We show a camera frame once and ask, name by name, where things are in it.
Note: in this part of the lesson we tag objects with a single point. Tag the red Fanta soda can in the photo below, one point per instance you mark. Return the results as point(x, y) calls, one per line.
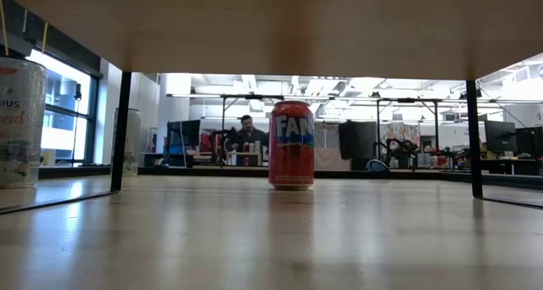
point(291, 163)

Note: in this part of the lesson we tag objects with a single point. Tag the tall white Celsius can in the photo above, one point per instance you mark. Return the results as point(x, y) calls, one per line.
point(21, 154)
point(133, 141)

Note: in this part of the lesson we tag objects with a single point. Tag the background small wooden shelf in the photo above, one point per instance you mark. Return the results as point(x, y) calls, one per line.
point(244, 154)

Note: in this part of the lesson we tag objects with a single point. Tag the wooden shelf with black legs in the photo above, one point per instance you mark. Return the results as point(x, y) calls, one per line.
point(271, 27)

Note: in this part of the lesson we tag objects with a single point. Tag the person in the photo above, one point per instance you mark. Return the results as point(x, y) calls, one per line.
point(248, 137)

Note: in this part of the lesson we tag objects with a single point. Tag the white hanging cloth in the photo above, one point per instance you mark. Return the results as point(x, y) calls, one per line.
point(328, 158)

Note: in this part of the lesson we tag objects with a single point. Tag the black hanging panel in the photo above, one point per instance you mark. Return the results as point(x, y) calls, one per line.
point(358, 139)

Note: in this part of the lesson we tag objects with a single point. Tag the black computer monitor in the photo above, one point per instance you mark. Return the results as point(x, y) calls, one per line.
point(530, 141)
point(184, 133)
point(500, 135)

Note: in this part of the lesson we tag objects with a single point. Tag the blue and black bag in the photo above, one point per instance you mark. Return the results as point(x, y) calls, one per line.
point(376, 166)

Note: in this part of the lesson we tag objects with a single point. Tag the dark background desk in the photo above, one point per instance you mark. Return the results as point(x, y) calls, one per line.
point(509, 165)
point(157, 158)

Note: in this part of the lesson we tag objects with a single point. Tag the black tripod stand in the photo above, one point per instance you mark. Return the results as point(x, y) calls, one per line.
point(78, 93)

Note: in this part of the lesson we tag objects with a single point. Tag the black metal gantry frame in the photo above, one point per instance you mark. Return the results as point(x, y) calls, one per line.
point(223, 112)
point(436, 124)

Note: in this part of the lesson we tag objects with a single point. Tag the black aluminium table frame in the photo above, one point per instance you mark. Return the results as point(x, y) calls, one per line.
point(212, 171)

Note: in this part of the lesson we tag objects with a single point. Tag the colourful wall poster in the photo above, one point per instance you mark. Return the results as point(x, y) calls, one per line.
point(401, 131)

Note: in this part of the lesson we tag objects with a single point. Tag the large window with dark frame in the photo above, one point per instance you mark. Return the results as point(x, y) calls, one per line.
point(61, 90)

